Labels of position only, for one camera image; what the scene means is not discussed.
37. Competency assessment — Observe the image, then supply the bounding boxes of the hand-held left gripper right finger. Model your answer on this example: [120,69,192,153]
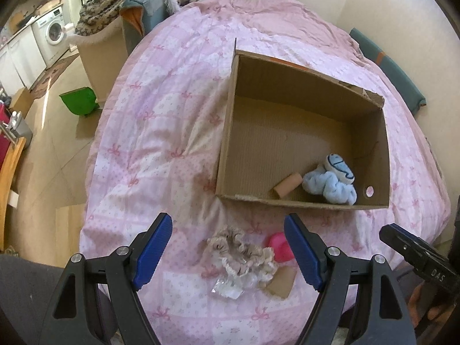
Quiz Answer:
[283,213,417,345]

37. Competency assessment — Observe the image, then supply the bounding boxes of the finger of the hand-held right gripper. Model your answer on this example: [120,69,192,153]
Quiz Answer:
[379,223,450,288]

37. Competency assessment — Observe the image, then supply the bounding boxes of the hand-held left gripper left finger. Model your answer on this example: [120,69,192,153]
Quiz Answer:
[45,213,173,345]

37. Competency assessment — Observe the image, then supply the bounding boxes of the beige lace scrunchie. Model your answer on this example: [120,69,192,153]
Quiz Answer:
[206,226,279,288]

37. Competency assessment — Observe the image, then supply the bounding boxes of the cardboard box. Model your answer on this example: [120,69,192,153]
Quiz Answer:
[215,38,391,210]

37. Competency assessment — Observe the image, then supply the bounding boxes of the person's right hand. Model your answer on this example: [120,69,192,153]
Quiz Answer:
[410,283,450,328]

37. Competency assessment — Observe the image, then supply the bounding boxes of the pink round toy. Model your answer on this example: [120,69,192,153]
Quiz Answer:
[265,233,296,264]

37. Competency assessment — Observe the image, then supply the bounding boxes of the brown cardboard piece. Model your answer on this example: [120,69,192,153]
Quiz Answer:
[266,267,297,300]

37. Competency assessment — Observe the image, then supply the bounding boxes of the cardboard tube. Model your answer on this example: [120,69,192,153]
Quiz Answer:
[274,172,303,199]

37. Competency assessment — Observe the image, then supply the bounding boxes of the blue plush toy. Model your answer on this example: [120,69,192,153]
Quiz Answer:
[301,154,358,206]

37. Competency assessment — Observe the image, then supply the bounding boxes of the clear plastic wrapper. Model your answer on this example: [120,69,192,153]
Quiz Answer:
[212,275,243,300]

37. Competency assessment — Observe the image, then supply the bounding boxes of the pink bow-print bedspread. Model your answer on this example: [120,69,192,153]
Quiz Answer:
[79,0,451,345]

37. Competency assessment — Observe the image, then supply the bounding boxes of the wooden chair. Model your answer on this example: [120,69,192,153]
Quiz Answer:
[0,135,27,252]

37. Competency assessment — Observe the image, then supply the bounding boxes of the green dustpan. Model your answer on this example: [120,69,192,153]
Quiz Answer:
[59,87,100,116]

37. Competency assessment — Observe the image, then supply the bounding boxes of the teal padded headboard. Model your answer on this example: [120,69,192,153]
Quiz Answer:
[349,28,427,108]

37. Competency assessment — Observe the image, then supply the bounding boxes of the grey pedal bin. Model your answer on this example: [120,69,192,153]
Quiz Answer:
[0,111,34,149]

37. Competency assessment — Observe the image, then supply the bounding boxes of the large beige storage box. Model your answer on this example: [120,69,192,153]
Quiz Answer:
[77,25,131,103]

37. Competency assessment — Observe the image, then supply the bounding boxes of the patterned floor rug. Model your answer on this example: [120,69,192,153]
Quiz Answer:
[30,52,80,99]

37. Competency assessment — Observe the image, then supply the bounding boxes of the white kitchen cabinets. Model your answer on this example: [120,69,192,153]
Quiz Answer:
[0,34,48,92]

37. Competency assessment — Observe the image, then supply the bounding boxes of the teal cushion with orange lining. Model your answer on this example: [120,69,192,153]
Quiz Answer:
[120,0,180,45]

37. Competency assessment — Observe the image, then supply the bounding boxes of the white washing machine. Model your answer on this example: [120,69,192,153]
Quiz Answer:
[32,4,68,63]

